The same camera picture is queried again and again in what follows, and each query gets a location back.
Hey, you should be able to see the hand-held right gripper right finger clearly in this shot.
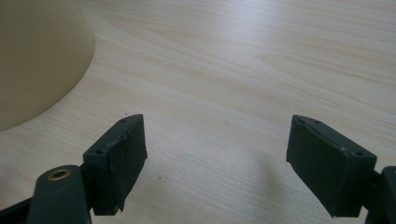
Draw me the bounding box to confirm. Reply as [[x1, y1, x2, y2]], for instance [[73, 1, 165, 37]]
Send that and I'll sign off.
[[286, 114, 378, 218]]

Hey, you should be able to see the beige plastic bucket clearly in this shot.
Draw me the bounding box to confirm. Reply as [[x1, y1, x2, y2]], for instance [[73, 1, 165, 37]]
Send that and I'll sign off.
[[0, 0, 96, 133]]

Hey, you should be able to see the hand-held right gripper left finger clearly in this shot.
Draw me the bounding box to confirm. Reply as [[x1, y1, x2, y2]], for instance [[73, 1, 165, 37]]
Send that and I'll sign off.
[[82, 113, 149, 217]]

